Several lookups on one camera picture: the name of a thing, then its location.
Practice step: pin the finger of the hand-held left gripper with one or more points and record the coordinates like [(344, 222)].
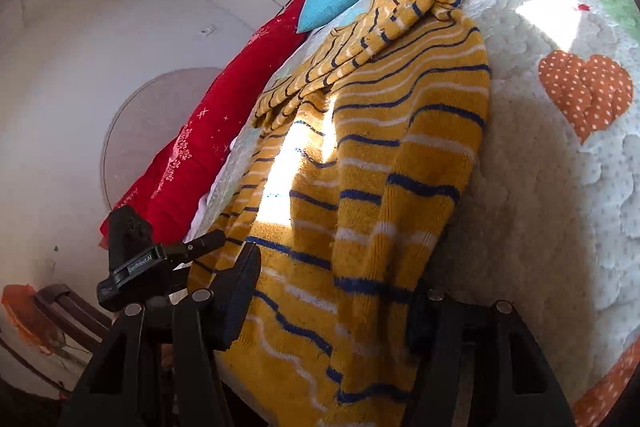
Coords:
[(197, 245)]

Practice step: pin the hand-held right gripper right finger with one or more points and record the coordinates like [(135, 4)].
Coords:
[(425, 322)]

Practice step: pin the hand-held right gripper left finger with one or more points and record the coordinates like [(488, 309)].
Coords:
[(239, 302)]

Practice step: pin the white patchwork quilt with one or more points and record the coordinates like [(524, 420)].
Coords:
[(550, 187)]

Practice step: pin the orange cloth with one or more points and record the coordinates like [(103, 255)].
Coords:
[(25, 312)]

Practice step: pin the round pale rug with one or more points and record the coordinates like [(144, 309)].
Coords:
[(145, 112)]

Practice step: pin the red snowflake blanket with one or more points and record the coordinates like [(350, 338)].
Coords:
[(215, 127)]

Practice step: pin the yellow striped knit sweater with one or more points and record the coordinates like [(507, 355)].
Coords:
[(380, 167)]

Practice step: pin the dark wooden chair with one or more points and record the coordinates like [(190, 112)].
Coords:
[(75, 312)]

